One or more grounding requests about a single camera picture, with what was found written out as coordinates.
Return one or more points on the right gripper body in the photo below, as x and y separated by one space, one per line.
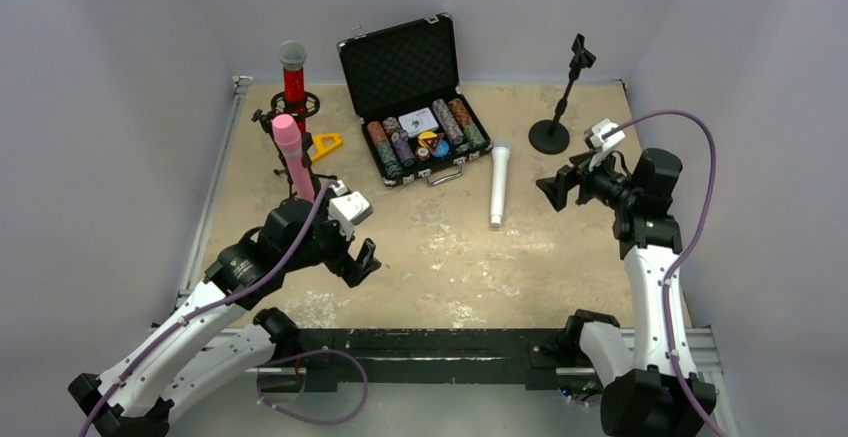
577 182

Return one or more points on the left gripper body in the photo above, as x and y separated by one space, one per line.
343 258

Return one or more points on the black round-base stand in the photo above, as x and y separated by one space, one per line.
550 136
306 144

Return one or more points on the white microphone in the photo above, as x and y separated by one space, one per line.
500 153

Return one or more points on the pink microphone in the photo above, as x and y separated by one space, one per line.
287 138

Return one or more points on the black tripod microphone stand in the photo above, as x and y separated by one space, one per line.
277 106

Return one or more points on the red glitter microphone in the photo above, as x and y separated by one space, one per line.
292 56

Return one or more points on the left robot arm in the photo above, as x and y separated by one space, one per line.
177 367

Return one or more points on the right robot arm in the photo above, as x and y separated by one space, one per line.
652 387

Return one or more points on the white playing card box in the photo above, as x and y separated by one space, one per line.
419 121

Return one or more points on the black poker chip case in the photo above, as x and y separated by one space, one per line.
400 69

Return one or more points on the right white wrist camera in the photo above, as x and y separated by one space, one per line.
602 139

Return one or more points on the yellow triangular plastic frame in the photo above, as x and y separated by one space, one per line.
324 144

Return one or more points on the aluminium corner rail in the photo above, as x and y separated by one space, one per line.
197 250

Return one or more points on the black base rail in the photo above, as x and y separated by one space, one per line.
533 358

